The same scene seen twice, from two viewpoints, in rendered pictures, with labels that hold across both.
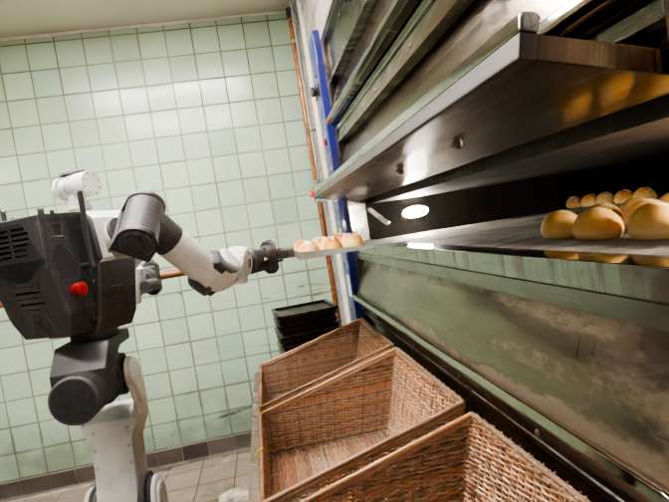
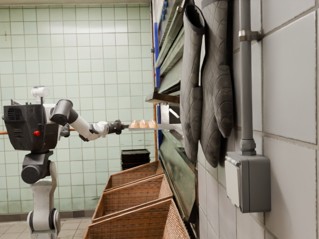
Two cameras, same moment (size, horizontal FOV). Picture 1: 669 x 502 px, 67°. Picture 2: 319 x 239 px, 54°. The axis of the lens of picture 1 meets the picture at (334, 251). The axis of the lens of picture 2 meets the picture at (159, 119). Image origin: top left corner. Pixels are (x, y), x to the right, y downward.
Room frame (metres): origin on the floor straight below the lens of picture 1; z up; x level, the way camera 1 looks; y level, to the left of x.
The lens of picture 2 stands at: (-0.69, -0.30, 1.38)
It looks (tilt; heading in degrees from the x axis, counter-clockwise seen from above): 3 degrees down; 4
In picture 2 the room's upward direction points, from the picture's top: 2 degrees counter-clockwise
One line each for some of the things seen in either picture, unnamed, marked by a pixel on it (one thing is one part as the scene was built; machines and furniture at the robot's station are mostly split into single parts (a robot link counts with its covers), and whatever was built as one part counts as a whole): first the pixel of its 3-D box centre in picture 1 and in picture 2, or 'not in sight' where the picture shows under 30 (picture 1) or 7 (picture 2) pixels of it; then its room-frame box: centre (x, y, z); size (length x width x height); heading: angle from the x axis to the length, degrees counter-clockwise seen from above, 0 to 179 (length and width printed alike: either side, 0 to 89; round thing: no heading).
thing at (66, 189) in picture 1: (78, 190); (40, 94); (1.36, 0.65, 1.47); 0.10 x 0.07 x 0.09; 69
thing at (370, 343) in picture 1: (321, 374); (135, 182); (1.92, 0.12, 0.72); 0.56 x 0.49 x 0.28; 8
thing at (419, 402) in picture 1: (347, 434); (133, 205); (1.32, 0.04, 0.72); 0.56 x 0.49 x 0.28; 8
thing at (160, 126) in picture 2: (340, 245); (151, 125); (1.96, -0.03, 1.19); 0.55 x 0.36 x 0.03; 8
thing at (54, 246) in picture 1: (71, 269); (34, 124); (1.30, 0.67, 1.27); 0.34 x 0.30 x 0.36; 69
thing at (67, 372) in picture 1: (92, 373); (37, 165); (1.27, 0.65, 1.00); 0.28 x 0.13 x 0.18; 7
